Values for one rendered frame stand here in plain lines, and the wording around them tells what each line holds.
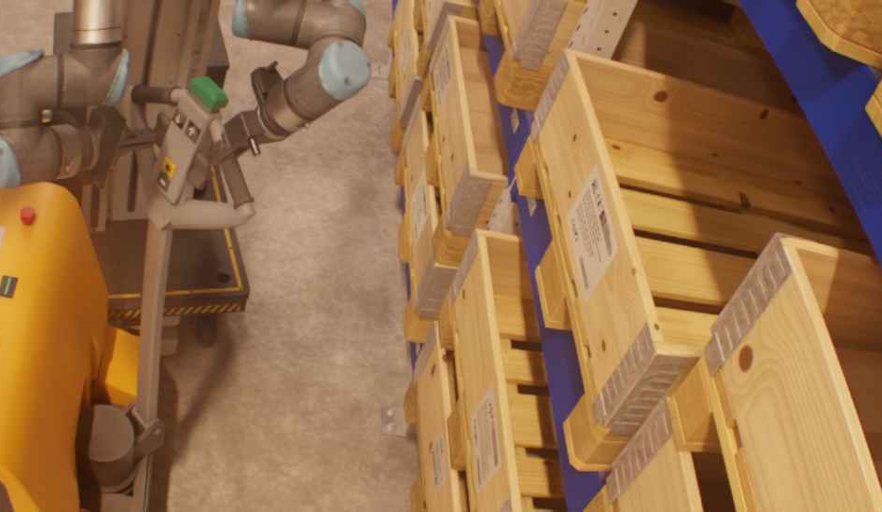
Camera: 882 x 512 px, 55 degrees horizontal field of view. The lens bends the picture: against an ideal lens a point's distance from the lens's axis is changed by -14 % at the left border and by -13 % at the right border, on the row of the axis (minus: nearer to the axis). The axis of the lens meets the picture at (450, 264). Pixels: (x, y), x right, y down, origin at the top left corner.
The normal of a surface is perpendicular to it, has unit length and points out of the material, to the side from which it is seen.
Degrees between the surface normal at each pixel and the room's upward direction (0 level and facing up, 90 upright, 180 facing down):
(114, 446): 0
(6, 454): 45
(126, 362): 22
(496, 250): 90
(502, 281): 90
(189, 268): 0
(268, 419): 0
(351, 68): 35
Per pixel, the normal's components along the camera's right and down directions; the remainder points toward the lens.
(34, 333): 0.88, -0.37
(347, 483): 0.29, -0.67
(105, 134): 0.70, 0.63
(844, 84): -0.95, -0.15
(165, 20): 0.33, 0.74
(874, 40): 0.07, 0.72
